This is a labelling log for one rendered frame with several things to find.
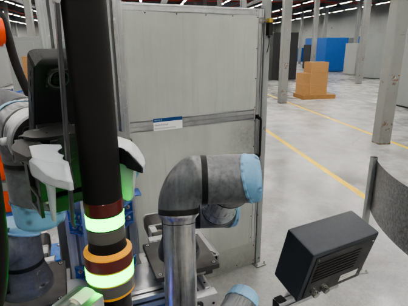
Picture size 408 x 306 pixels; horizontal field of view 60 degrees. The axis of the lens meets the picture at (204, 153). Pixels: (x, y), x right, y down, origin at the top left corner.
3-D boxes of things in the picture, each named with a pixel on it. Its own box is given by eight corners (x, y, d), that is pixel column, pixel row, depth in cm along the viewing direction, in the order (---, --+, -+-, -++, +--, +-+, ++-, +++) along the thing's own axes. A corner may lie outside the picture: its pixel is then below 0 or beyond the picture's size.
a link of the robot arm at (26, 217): (95, 214, 59) (88, 152, 56) (27, 241, 51) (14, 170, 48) (70, 202, 64) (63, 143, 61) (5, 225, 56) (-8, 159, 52)
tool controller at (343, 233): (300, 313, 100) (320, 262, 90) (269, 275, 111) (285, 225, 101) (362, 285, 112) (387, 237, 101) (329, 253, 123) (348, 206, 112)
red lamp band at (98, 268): (111, 280, 30) (110, 268, 29) (73, 266, 32) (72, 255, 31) (142, 254, 33) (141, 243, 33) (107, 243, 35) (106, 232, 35)
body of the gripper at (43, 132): (114, 201, 39) (78, 172, 48) (107, 124, 36) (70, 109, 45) (40, 221, 34) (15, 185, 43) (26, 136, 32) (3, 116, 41)
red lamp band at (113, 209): (105, 221, 29) (104, 208, 28) (75, 214, 30) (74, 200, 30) (131, 206, 32) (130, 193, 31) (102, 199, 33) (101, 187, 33)
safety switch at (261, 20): (261, 53, 241) (262, 16, 234) (257, 53, 245) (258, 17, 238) (271, 53, 245) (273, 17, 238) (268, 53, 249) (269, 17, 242)
